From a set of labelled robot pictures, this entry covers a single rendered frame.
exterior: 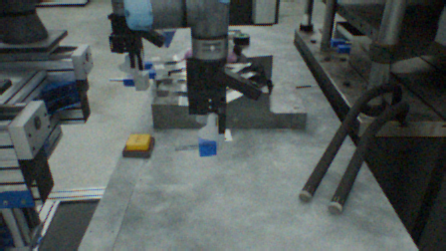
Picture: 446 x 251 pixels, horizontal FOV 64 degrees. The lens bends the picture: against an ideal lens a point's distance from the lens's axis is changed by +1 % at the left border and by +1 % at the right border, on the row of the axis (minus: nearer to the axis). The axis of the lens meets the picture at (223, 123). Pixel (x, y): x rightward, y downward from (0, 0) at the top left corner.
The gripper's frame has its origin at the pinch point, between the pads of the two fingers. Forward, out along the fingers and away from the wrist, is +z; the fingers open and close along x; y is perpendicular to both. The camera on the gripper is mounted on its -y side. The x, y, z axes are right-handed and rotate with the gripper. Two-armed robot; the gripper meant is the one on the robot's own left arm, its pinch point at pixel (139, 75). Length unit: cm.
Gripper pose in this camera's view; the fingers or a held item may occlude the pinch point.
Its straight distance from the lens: 121.6
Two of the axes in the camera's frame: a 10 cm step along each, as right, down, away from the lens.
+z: 0.0, 8.7, 4.9
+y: -9.9, -0.5, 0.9
